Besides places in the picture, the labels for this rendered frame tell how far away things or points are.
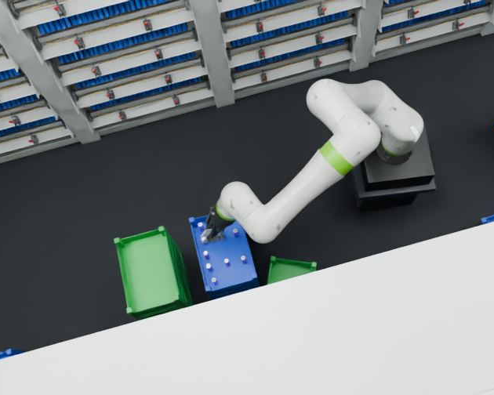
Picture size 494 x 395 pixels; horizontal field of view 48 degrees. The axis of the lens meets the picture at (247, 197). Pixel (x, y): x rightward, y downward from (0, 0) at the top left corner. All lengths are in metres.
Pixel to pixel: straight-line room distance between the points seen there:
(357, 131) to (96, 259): 1.46
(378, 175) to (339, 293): 1.52
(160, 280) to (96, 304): 0.49
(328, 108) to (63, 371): 1.19
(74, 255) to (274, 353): 2.04
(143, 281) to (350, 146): 1.01
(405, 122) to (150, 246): 1.09
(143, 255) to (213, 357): 1.53
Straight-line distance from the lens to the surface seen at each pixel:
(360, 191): 2.32
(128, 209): 2.68
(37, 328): 2.70
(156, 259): 2.23
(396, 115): 2.08
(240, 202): 1.78
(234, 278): 2.17
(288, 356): 0.74
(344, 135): 1.70
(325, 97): 1.73
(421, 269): 0.78
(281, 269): 2.49
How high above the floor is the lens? 2.43
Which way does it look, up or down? 69 degrees down
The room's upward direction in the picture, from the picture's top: 12 degrees counter-clockwise
